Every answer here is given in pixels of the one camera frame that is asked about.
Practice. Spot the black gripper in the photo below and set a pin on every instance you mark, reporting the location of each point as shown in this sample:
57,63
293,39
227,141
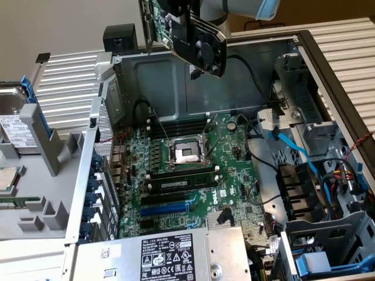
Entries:
178,6

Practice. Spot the green graphics card black shroud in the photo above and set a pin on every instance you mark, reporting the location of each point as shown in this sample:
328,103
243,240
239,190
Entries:
205,52

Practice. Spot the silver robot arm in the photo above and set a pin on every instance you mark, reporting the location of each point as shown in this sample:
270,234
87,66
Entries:
240,7

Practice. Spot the black box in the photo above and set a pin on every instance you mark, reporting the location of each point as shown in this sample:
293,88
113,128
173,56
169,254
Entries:
120,38

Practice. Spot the open grey PC case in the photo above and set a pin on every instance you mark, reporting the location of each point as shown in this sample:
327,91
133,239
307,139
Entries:
228,93

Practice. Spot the black RAM slot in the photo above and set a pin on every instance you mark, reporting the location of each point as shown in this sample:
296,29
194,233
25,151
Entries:
178,132
178,123
181,171

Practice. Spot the thin metal locking lever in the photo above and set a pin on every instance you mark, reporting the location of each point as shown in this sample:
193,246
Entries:
214,137
160,127

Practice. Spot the coin battery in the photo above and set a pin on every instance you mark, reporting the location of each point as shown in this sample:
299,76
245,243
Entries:
232,126

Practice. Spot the small black clip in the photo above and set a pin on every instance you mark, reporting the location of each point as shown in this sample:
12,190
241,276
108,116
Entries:
43,57

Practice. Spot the CPU socket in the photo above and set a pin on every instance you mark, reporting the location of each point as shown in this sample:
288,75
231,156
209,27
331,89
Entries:
187,153

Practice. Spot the blue plastic disk caddy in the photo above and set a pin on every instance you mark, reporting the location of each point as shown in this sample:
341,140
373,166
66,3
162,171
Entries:
30,93
310,262

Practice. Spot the blue slot retention clip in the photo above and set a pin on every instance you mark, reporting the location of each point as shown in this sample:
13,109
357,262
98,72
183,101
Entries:
84,232
96,162
93,181
91,199
88,215

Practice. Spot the green motherboard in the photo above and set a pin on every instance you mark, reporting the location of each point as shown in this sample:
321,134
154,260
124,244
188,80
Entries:
231,175

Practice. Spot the long black expansion slot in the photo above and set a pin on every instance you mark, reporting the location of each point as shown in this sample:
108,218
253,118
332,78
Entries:
164,198

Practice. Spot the blue expansion slot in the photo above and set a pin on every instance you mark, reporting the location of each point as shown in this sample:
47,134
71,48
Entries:
164,210

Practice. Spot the silver hard disk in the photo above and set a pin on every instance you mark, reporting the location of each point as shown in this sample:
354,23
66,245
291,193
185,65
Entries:
8,128

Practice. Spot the black fan shroud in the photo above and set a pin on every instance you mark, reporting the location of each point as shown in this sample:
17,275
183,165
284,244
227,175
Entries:
293,187

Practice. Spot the silver chipset heatsink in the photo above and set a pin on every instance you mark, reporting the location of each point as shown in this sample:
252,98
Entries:
211,218

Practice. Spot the short black expansion slot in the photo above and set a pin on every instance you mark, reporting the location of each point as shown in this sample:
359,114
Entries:
147,224

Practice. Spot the grey parts rack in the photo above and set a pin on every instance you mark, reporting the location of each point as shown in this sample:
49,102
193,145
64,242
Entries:
32,181

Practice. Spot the CPU with silver lid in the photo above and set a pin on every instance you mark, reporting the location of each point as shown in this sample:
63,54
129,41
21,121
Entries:
7,180

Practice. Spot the green RAM stick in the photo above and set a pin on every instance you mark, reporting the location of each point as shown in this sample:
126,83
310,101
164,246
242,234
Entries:
14,203

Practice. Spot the silver power supply unit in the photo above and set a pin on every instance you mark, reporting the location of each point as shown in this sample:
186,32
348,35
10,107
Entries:
123,257

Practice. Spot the grey metal disk bay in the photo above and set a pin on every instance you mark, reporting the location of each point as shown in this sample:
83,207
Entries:
322,231

